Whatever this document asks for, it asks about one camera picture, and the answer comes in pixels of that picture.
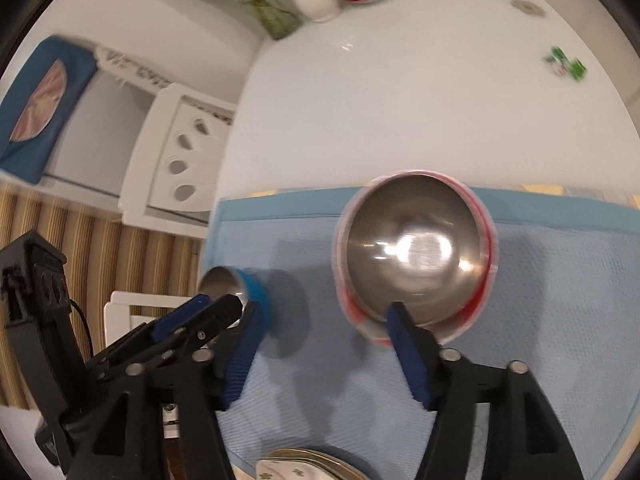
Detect square floral plate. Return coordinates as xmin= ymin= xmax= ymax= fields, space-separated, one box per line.
xmin=255 ymin=457 xmax=338 ymax=480

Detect green candy wrappers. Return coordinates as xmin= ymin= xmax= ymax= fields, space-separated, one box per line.
xmin=544 ymin=47 xmax=588 ymax=81

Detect blue steel bowl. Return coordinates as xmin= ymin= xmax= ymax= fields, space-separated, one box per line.
xmin=196 ymin=266 xmax=270 ymax=344

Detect round sunflower ceramic plate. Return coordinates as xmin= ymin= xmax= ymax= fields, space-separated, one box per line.
xmin=267 ymin=448 xmax=367 ymax=480

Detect white chair near left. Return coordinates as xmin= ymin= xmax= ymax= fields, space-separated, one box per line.
xmin=103 ymin=290 xmax=189 ymax=346

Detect white chair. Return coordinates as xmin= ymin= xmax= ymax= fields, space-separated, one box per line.
xmin=118 ymin=82 xmax=236 ymax=240
xmin=103 ymin=290 xmax=189 ymax=346

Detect blue cloth with fan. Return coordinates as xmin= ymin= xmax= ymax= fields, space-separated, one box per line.
xmin=1 ymin=36 xmax=98 ymax=185

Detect pink polka dot bowl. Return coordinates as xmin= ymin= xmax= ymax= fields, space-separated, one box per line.
xmin=331 ymin=169 xmax=501 ymax=348

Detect white chair far left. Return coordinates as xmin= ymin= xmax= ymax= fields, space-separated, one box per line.
xmin=118 ymin=82 xmax=236 ymax=240

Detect blue textured table mat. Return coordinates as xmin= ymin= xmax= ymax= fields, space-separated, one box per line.
xmin=202 ymin=188 xmax=639 ymax=479

